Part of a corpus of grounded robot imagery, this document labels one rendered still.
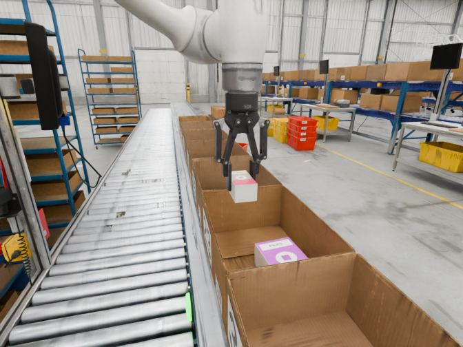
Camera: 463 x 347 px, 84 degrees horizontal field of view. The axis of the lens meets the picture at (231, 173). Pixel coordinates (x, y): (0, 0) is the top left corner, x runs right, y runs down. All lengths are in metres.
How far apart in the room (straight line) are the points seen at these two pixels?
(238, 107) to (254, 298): 0.40
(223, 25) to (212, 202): 0.53
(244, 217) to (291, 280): 0.40
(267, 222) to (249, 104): 0.52
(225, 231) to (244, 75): 0.57
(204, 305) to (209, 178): 0.71
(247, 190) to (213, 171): 0.66
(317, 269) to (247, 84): 0.42
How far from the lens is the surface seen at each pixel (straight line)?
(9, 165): 1.07
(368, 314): 0.67
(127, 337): 0.88
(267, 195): 0.92
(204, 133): 2.00
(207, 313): 0.68
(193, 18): 0.67
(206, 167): 1.24
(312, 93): 9.15
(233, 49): 0.57
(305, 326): 0.68
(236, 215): 0.92
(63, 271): 1.18
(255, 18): 0.58
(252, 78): 0.57
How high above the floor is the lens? 1.40
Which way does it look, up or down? 20 degrees down
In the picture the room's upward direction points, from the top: straight up
